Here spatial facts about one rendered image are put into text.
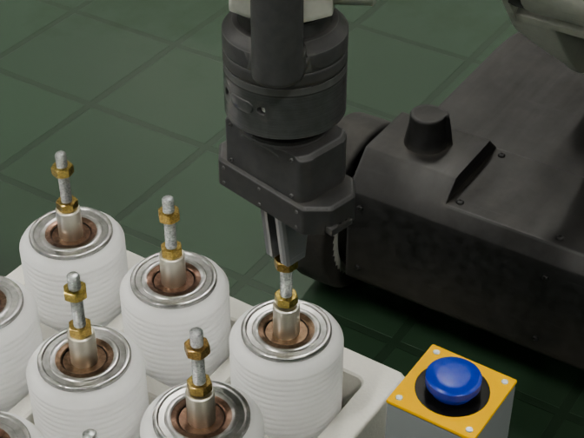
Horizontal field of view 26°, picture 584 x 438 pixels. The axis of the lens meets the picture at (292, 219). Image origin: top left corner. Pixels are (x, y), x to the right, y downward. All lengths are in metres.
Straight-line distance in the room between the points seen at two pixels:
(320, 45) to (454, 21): 1.18
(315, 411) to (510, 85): 0.61
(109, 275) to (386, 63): 0.85
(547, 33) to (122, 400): 0.51
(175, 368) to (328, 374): 0.15
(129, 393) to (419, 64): 1.00
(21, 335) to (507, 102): 0.68
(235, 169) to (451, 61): 1.00
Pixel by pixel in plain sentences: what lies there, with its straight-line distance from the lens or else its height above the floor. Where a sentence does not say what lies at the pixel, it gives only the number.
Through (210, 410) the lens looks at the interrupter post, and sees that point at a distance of 0.97.
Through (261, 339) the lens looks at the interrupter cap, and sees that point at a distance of 1.04.
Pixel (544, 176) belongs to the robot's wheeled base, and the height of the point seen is 0.19.
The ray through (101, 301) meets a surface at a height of 0.20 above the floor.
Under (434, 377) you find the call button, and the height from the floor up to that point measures 0.33.
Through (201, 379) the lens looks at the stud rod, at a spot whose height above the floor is 0.30.
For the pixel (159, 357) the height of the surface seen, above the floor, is 0.20.
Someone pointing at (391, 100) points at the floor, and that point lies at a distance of 1.82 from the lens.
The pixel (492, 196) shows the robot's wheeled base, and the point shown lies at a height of 0.19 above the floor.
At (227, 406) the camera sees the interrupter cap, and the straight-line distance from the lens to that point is 0.99.
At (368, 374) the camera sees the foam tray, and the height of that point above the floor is 0.18.
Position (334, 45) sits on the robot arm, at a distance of 0.86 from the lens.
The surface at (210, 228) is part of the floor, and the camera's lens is 1.57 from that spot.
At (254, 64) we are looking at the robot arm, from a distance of 0.83.
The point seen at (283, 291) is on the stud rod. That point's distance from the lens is 1.02.
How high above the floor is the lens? 0.97
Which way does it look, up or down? 38 degrees down
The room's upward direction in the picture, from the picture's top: straight up
